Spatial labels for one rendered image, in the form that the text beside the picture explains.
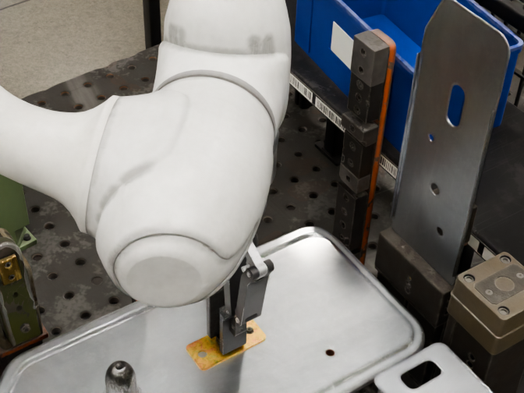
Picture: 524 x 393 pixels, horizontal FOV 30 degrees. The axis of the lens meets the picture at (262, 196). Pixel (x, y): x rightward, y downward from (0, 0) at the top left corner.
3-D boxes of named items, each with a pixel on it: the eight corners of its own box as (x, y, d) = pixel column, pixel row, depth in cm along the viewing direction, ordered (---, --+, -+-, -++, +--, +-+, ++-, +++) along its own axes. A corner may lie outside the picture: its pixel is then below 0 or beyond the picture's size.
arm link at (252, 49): (178, 83, 90) (146, 178, 80) (173, -71, 79) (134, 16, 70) (295, 97, 89) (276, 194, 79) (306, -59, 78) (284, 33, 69)
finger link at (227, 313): (246, 216, 94) (254, 223, 93) (252, 300, 101) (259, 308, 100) (210, 231, 92) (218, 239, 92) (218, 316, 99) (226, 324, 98)
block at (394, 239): (408, 440, 133) (443, 294, 112) (355, 380, 140) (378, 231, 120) (425, 431, 134) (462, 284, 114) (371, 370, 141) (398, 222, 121)
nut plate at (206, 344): (202, 372, 103) (201, 365, 103) (183, 348, 106) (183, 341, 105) (267, 339, 107) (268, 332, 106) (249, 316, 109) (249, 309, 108)
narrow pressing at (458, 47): (449, 289, 113) (509, 42, 90) (387, 229, 120) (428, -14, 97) (453, 287, 113) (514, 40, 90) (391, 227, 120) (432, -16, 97)
